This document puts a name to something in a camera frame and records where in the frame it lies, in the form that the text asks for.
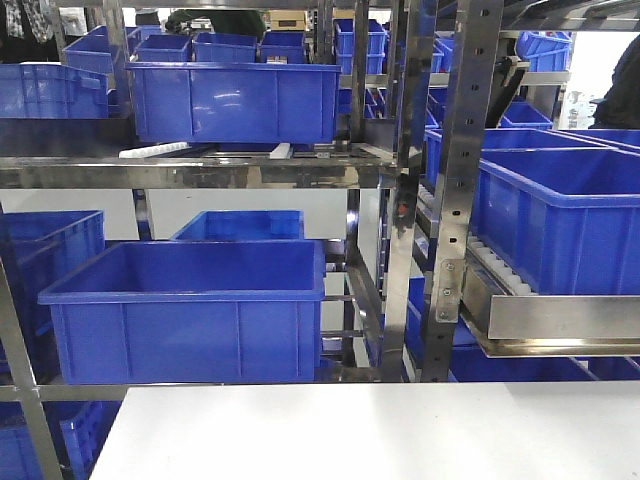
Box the large blue bin shelf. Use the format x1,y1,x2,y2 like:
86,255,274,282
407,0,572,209
471,149,639,295
126,62,341,144

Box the blue bin far left lower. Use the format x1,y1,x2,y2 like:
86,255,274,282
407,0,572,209
1,210,105,379

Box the large blue bin lower left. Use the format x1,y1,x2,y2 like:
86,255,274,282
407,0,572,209
38,239,326,385

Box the steel shelf rack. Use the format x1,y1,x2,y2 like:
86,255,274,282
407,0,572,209
1,1,417,479
414,0,640,384

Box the steel shelf rack right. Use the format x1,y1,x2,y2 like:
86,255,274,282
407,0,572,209
414,0,640,384

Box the blue bin behind lower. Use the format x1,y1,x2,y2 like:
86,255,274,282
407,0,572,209
170,210,305,241

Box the steel shelf rack left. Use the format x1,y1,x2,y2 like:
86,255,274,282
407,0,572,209
1,1,417,479

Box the large blue bin upper shelf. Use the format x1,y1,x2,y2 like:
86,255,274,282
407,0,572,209
126,62,341,144

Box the blue crate far left upper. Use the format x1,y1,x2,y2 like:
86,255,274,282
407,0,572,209
1,62,109,119

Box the large blue bin right shelf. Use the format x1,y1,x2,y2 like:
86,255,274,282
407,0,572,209
471,149,639,295

